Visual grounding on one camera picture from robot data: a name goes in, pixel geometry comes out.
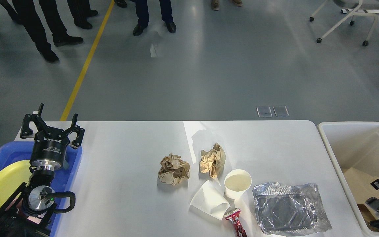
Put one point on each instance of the blue plastic tray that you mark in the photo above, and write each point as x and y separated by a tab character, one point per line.
17	151

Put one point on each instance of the pink ribbed mug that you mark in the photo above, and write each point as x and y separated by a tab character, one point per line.
22	215

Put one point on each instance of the crumpled brown paper ball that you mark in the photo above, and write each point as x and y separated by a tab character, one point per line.
173	170

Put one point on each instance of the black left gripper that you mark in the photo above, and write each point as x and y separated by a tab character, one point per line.
48	149

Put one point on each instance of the floor outlet cover pair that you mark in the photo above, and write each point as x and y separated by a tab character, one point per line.
268	112

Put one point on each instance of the tan paper ball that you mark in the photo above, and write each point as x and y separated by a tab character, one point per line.
213	161

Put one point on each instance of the brown paper bag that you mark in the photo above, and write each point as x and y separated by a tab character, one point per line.
359	184

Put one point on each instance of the yellow plastic plate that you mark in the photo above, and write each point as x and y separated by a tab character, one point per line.
11	177

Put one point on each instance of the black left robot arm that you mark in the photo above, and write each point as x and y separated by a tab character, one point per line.
28	211

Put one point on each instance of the silver foil bag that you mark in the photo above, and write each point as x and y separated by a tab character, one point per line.
290	210

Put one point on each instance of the grey-blue mug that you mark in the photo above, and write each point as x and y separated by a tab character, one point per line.
65	164

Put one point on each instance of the white paper cup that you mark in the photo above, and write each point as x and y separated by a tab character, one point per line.
236	183

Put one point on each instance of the white paper napkin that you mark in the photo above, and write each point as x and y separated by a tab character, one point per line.
208	200

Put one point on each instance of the white rolling chair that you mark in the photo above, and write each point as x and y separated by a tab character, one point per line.
351	9

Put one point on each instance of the red snack wrapper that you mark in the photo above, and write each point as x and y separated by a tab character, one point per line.
233	216

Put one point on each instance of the white plastic bin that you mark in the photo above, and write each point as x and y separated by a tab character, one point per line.
353	145

